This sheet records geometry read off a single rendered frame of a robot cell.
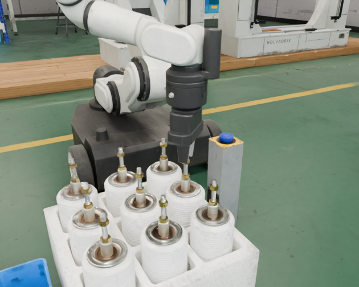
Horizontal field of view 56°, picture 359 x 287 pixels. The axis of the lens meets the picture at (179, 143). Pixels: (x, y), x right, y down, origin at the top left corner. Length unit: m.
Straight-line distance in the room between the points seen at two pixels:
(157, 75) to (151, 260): 0.57
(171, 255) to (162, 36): 0.42
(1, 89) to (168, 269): 2.07
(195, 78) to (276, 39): 2.90
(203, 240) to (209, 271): 0.06
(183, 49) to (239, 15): 2.67
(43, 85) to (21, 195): 1.33
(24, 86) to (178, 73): 1.98
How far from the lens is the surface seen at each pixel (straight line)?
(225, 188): 0.97
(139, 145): 1.20
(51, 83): 2.60
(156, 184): 0.90
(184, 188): 0.82
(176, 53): 0.66
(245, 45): 3.32
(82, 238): 0.74
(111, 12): 0.74
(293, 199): 1.31
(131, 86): 1.06
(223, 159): 0.92
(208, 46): 0.68
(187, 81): 0.68
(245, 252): 0.78
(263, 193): 1.31
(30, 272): 0.92
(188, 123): 0.70
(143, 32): 0.68
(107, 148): 1.18
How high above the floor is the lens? 0.70
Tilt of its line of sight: 25 degrees down
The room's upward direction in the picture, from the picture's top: straight up
